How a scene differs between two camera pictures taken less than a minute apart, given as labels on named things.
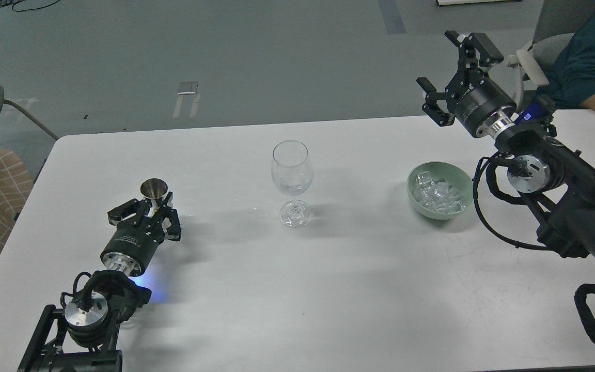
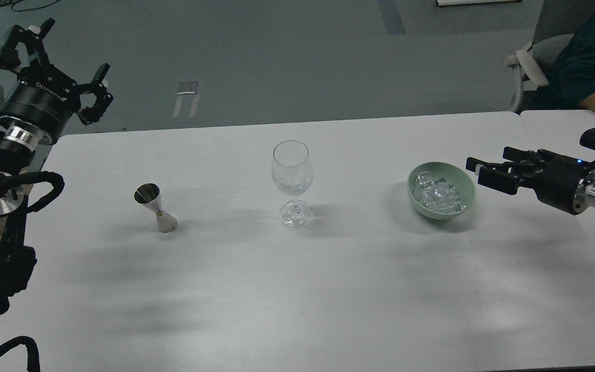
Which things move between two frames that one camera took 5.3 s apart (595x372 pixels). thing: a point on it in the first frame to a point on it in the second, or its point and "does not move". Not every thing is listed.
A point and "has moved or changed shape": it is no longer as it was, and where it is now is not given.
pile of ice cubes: x=439 y=196 does not move
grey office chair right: x=557 y=23 does not move
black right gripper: x=472 y=95 to x=572 y=185
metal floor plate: x=188 y=88 does not move
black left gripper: x=135 y=240 to x=41 y=98
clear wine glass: x=292 y=174 does not move
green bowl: x=439 y=190 does not move
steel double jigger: x=154 y=188 has moved or changed shape
